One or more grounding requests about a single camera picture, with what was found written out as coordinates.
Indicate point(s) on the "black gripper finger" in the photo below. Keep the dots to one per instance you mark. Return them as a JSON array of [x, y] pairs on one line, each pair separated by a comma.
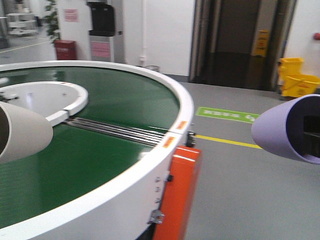
[[311, 135]]

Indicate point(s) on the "lavender plastic cup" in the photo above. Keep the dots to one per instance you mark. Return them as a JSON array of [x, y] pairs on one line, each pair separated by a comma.
[[280, 129]]

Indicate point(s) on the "beige plastic cup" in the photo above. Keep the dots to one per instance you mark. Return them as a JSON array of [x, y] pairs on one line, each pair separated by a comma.
[[22, 133]]

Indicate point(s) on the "orange conveyor side panel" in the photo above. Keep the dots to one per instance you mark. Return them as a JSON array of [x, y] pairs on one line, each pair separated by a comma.
[[179, 193]]

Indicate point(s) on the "steel conveyor rollers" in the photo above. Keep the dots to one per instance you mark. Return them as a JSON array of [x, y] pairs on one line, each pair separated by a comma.
[[138, 135]]

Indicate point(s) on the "metal mesh waste bin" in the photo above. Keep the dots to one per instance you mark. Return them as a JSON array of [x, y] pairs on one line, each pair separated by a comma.
[[154, 68]]

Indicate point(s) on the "white outer conveyor rim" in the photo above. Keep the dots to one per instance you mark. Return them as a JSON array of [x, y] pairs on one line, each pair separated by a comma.
[[127, 205]]

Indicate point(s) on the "green circular conveyor belt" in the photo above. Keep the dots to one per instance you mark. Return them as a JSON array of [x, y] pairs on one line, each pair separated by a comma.
[[82, 156]]

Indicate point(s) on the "yellow mop bucket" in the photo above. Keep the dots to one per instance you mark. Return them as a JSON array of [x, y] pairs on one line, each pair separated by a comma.
[[294, 83]]

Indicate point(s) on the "yellow wet floor sign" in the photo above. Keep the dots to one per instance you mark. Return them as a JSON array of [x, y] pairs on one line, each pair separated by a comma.
[[261, 43]]

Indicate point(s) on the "black silver water dispenser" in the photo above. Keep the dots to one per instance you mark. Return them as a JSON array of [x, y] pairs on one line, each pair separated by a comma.
[[106, 36]]

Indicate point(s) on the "red fire extinguisher cabinet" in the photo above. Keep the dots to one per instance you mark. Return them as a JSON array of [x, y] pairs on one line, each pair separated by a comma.
[[65, 50]]

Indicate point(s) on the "green potted plant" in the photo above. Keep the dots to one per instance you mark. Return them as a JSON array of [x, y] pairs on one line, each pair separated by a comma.
[[52, 20]]

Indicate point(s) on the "white shelf cart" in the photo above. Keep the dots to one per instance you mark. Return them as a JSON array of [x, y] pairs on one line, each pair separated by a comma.
[[20, 24]]

